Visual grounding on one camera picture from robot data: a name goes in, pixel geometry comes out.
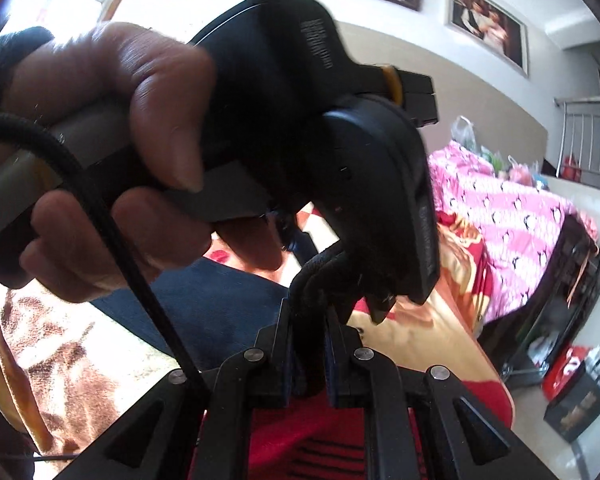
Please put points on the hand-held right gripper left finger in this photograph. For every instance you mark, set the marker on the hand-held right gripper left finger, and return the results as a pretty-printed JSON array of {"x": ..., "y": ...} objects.
[{"x": 286, "y": 375}]

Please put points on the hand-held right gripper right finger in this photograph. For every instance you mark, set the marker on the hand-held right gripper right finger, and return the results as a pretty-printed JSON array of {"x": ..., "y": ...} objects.
[{"x": 334, "y": 375}]

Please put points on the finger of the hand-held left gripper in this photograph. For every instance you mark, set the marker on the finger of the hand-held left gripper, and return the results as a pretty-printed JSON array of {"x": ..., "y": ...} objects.
[{"x": 380, "y": 310}]

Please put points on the black pants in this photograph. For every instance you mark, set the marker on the black pants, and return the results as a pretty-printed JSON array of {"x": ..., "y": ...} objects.
[{"x": 200, "y": 305}]

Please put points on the person's left forearm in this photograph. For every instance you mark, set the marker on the person's left forearm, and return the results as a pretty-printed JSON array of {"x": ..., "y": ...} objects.
[{"x": 15, "y": 55}]

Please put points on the person's left hand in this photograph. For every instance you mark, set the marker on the person's left hand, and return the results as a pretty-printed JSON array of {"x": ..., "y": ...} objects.
[{"x": 105, "y": 125}]

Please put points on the printed checkered blanket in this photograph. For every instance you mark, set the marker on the printed checkered blanket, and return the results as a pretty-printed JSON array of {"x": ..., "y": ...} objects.
[{"x": 420, "y": 345}]

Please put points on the pink penguin quilt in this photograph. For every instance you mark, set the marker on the pink penguin quilt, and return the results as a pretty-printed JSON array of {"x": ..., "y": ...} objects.
[{"x": 505, "y": 230}]

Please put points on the white plastic bag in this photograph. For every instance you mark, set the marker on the white plastic bag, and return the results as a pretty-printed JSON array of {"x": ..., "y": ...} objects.
[{"x": 464, "y": 135}]

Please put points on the red bag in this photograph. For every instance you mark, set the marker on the red bag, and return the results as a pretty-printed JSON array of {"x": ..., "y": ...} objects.
[{"x": 565, "y": 367}]

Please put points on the green plastic bag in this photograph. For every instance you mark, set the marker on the green plastic bag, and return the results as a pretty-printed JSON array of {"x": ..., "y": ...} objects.
[{"x": 522, "y": 170}]

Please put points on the framed photo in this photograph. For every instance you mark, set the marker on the framed photo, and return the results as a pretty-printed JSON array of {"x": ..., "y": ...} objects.
[{"x": 487, "y": 22}]

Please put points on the black gift bag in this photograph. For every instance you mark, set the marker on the black gift bag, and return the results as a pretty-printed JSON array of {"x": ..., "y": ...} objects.
[{"x": 577, "y": 405}]

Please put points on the metal railing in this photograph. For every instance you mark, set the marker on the metal railing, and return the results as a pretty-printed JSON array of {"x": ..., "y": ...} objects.
[{"x": 587, "y": 135}]

